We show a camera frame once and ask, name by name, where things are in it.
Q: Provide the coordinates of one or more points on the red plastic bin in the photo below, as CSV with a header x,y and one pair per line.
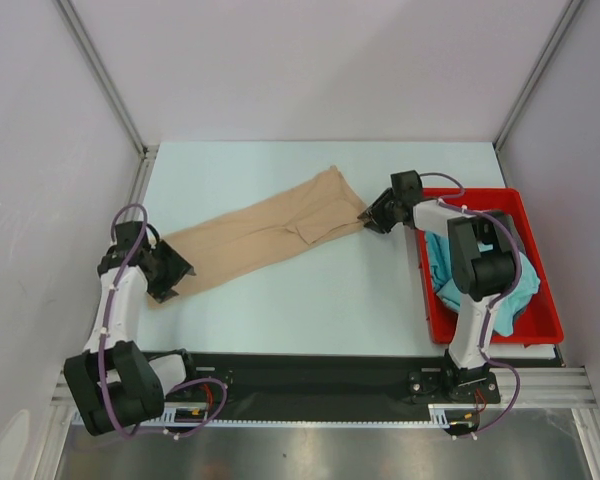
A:
x,y
539,323

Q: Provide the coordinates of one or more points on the teal t shirt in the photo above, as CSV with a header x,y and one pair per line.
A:
x,y
511,307

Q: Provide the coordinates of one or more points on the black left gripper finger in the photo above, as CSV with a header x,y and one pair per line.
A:
x,y
171,265
163,293

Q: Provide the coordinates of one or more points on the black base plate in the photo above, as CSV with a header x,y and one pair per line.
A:
x,y
357,409

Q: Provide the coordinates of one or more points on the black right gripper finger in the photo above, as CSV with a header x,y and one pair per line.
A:
x,y
379,225
380,210

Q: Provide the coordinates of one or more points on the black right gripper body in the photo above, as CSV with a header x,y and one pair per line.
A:
x,y
393,211

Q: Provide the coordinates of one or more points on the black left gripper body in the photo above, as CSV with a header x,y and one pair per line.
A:
x,y
162,277

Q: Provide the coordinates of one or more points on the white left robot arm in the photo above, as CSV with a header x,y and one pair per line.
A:
x,y
113,383

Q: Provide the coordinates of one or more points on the aluminium frame rail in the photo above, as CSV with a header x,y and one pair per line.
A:
x,y
525,387

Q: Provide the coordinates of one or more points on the left rear aluminium post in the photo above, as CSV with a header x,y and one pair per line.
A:
x,y
94,62

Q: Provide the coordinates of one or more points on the light blue t shirt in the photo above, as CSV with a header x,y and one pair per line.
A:
x,y
438,255

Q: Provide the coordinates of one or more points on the right rear aluminium post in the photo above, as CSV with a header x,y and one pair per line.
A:
x,y
548,52

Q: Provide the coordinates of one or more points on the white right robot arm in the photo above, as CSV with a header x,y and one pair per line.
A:
x,y
485,267

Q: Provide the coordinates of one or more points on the beige t shirt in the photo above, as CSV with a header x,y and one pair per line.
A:
x,y
276,229

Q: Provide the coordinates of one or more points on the aluminium post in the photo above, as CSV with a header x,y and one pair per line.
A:
x,y
94,62
548,52

